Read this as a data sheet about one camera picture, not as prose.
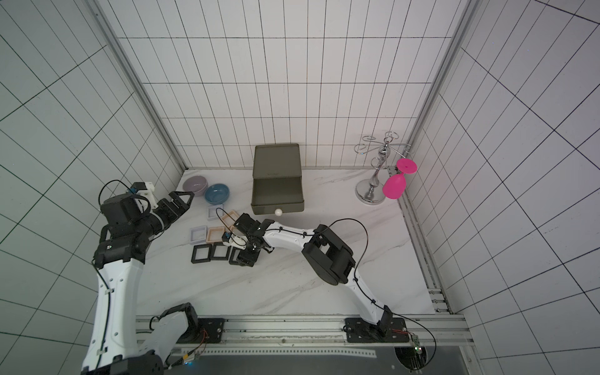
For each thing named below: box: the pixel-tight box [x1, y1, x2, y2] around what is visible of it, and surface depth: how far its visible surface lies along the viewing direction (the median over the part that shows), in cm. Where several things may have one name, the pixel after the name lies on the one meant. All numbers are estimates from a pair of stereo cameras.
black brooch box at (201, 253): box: [190, 243, 213, 265], surface depth 92 cm
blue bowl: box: [204, 182, 230, 206], surface depth 109 cm
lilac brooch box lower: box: [189, 225, 208, 245], surface depth 97 cm
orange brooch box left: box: [206, 226, 225, 243], surface depth 97 cm
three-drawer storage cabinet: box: [250, 143, 305, 217], surface depth 92 cm
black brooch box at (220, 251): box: [210, 242, 232, 261], surface depth 91 cm
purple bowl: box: [182, 175, 209, 197], surface depth 112 cm
